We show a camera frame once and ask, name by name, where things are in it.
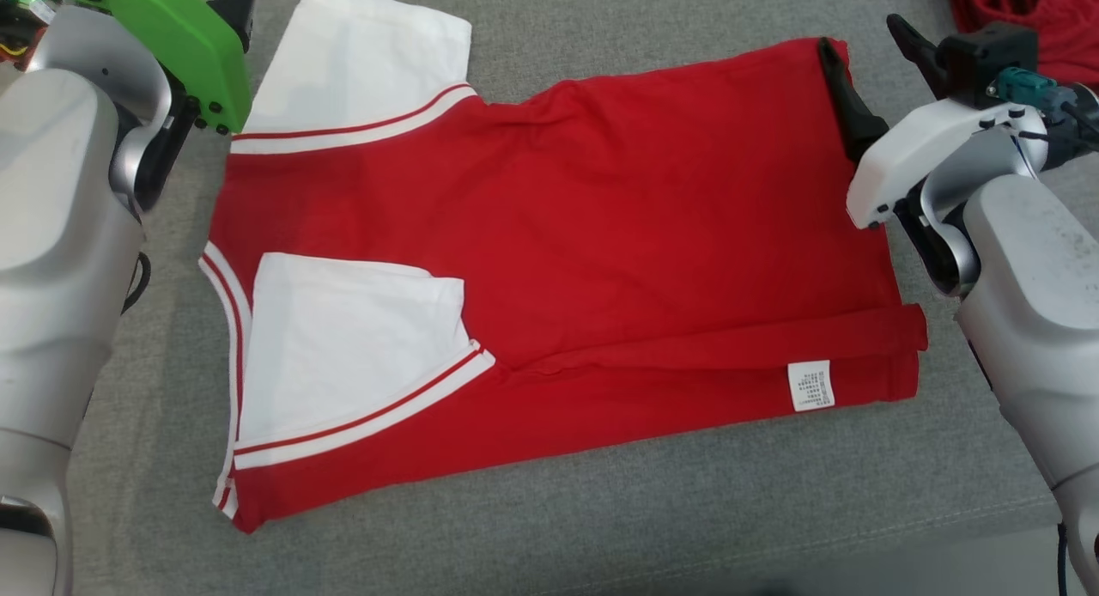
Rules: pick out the red shorts with white stripe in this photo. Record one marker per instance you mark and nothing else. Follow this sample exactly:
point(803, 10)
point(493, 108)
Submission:
point(1030, 12)

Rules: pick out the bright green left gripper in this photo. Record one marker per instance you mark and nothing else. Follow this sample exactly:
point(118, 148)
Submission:
point(189, 46)

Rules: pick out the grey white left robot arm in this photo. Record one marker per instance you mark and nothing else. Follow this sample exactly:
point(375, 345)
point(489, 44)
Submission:
point(51, 278)

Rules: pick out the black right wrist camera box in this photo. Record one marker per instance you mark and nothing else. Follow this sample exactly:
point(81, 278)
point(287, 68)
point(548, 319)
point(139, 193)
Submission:
point(979, 55)

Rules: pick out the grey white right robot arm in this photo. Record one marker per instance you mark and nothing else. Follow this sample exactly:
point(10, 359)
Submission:
point(1039, 321)

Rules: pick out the red t-shirt with white sleeves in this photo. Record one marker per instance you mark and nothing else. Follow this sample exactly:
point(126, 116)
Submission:
point(601, 235)

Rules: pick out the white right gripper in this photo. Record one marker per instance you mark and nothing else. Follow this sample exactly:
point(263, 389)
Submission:
point(910, 141)

